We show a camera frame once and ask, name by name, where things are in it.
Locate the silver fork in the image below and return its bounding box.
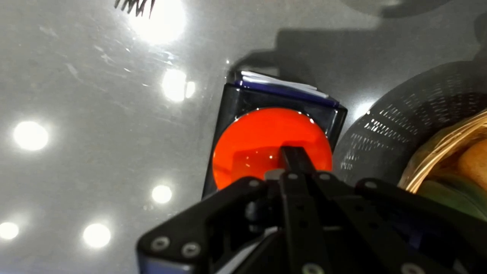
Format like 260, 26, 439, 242
113, 0, 159, 18

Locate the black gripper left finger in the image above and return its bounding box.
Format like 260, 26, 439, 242
136, 146, 302, 274

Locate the small wicker basket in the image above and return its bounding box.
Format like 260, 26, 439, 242
397, 108, 487, 204

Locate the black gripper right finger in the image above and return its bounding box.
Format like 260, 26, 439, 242
295, 146, 487, 274

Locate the green toy pepper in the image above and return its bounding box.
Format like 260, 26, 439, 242
423, 178, 487, 221

